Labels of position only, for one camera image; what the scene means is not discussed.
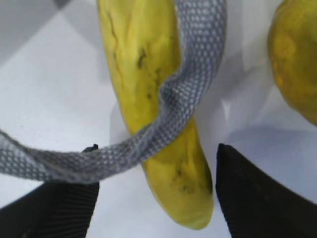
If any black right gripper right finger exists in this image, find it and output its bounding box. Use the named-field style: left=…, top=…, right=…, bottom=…
left=216, top=143, right=317, bottom=238

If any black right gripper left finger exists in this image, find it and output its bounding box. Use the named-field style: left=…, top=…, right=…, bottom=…
left=0, top=182, right=100, bottom=238

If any yellow pear-shaped fruit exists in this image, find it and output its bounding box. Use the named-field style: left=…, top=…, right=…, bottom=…
left=267, top=0, right=317, bottom=125

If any navy blue lunch bag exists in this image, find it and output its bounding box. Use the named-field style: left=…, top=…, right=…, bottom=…
left=0, top=0, right=227, bottom=184

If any yellow banana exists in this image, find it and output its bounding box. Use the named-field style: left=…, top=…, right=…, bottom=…
left=97, top=0, right=213, bottom=230

